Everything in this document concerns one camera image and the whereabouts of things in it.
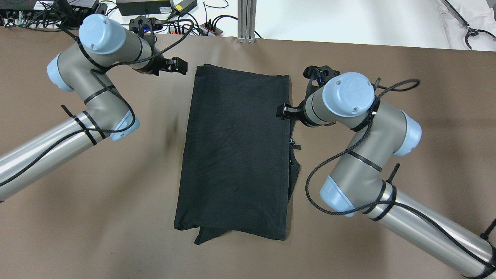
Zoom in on black mini PC box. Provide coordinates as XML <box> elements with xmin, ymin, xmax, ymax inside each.
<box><xmin>115</xmin><ymin>0</ymin><xmax>172</xmax><ymax>16</ymax></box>

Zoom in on aluminium frame post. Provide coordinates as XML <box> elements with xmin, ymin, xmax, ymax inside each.
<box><xmin>237</xmin><ymin>0</ymin><xmax>257</xmax><ymax>44</ymax></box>

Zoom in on grey orange usb hub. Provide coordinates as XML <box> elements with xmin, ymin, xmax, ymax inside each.
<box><xmin>199</xmin><ymin>21</ymin><xmax>224</xmax><ymax>37</ymax></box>
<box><xmin>167</xmin><ymin>23</ymin><xmax>193</xmax><ymax>35</ymax></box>

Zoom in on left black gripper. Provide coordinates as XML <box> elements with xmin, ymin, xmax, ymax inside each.
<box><xmin>129</xmin><ymin>15</ymin><xmax>188</xmax><ymax>76</ymax></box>

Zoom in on black graphic t-shirt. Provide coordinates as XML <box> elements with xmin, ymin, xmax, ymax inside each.
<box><xmin>174</xmin><ymin>64</ymin><xmax>300</xmax><ymax>245</ymax></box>

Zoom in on black power adapter brick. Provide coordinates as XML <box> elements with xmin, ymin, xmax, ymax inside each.
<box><xmin>167</xmin><ymin>0</ymin><xmax>197</xmax><ymax>20</ymax></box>

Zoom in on long reacher grabber tool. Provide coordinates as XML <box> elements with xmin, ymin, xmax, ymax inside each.
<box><xmin>442</xmin><ymin>0</ymin><xmax>496</xmax><ymax>50</ymax></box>

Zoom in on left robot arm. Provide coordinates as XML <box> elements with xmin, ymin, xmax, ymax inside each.
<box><xmin>0</xmin><ymin>14</ymin><xmax>188</xmax><ymax>202</ymax></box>

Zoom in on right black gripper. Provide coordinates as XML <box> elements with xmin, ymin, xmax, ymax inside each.
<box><xmin>276</xmin><ymin>66</ymin><xmax>340</xmax><ymax>127</ymax></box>

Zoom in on white folded cloth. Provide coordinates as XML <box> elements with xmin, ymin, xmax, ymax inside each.
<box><xmin>440</xmin><ymin>5</ymin><xmax>496</xmax><ymax>52</ymax></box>

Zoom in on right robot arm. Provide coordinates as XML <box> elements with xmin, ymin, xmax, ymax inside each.
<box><xmin>277</xmin><ymin>66</ymin><xmax>495</xmax><ymax>279</ymax></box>

